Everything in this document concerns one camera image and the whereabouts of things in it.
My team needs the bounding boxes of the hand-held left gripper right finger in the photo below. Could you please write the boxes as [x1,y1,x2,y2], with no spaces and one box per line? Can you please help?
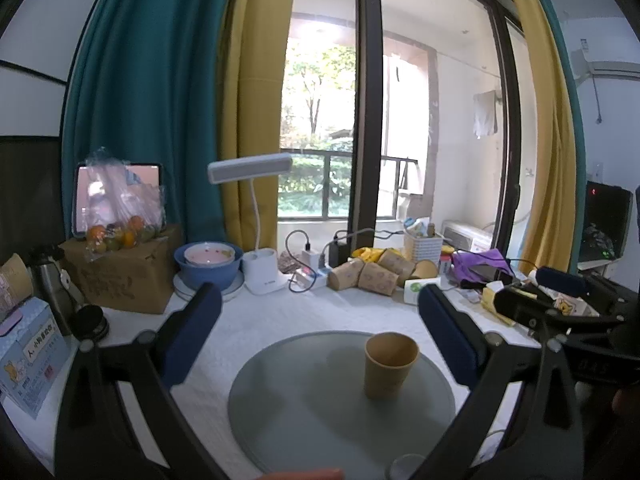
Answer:
[400,284,587,480]

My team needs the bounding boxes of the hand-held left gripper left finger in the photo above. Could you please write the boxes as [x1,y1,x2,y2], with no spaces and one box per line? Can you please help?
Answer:
[54,282,232,480]

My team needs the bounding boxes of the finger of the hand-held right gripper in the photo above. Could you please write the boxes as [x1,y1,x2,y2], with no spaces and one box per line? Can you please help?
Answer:
[536,266,589,297]
[492,286,618,337]

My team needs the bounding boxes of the brown printed paper cup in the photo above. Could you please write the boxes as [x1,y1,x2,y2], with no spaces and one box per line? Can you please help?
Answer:
[358,262,399,296]
[411,259,441,280]
[327,258,366,291]
[379,249,416,282]

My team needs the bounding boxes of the small clear cup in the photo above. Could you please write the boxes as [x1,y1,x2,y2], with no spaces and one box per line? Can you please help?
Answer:
[384,453,427,480]

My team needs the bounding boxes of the yellow cartoon box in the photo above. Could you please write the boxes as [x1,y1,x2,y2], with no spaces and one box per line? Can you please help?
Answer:
[549,295,602,318]

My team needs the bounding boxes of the green and white box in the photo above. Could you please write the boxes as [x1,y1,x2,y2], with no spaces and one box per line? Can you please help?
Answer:
[403,277,442,306]

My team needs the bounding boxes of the purple cloth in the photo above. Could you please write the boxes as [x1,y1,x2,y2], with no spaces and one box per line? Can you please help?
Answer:
[452,248,516,287]

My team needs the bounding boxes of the blue bowl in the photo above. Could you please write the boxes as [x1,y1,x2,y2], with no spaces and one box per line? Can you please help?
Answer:
[174,242,245,291]

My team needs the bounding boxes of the white round plate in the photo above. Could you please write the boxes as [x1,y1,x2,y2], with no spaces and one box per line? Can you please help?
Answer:
[172,269,246,304]

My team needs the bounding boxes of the black computer case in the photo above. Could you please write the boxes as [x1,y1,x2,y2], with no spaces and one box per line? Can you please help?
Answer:
[579,180,636,266]

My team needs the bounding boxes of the pink bowl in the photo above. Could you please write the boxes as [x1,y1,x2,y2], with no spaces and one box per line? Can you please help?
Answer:
[183,242,236,266]

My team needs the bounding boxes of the cardboard box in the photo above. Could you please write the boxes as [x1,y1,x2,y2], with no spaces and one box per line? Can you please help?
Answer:
[58,224,185,315]

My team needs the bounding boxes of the white heater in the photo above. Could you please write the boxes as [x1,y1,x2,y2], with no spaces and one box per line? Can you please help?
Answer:
[442,219,494,254]

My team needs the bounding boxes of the white slotted basket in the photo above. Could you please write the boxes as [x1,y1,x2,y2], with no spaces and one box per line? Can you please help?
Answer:
[403,230,445,264]

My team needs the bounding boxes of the white desk lamp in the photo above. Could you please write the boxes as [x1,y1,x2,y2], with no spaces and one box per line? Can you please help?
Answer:
[207,154,294,296]

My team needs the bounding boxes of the black round lid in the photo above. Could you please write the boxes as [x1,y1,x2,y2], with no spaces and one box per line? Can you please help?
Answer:
[70,304,110,342]

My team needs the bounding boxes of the yellow cloth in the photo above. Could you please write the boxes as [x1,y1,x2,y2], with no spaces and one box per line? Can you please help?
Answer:
[351,246,397,264]

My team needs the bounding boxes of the grey round glass plate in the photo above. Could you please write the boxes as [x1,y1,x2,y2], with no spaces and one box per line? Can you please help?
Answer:
[227,330,457,480]

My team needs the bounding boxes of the white power strip with chargers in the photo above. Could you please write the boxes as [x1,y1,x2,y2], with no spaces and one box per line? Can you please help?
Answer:
[285,229,407,286]

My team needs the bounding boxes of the black power adapter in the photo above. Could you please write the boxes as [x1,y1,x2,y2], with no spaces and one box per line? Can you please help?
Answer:
[324,240,352,268]

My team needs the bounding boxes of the white charger plug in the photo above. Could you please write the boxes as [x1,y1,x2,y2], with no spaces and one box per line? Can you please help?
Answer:
[300,244,326,272]

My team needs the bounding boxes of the plastic bag of fruit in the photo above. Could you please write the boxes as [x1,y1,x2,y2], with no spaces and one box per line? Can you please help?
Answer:
[81,147,169,264]

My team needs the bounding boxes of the yellow curtain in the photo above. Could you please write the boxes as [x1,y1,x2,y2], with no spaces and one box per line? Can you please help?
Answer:
[494,0,579,274]
[216,0,301,254]

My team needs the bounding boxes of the steel thermos bottle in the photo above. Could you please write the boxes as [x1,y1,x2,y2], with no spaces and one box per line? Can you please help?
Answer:
[27,245,77,337]

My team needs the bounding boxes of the blue tissue box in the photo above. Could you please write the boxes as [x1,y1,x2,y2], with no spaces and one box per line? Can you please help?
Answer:
[0,296,69,420]

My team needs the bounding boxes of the tablet computer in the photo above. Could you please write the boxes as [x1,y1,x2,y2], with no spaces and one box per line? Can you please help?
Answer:
[72,161,165,237]

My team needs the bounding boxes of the hanging white cloth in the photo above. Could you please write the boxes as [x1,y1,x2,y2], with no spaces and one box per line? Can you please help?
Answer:
[472,90,499,140]

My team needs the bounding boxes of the brown paper package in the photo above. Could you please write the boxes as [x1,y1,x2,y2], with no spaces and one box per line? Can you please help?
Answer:
[0,253,34,322]

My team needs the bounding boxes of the black balcony railing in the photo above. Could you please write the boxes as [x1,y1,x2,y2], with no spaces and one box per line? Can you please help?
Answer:
[279,148,419,222]

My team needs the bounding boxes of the white air conditioner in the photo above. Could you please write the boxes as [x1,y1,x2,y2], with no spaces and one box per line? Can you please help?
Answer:
[570,48,640,81]

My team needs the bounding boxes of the black window frame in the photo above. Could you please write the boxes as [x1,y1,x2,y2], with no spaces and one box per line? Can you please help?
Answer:
[346,0,385,242]

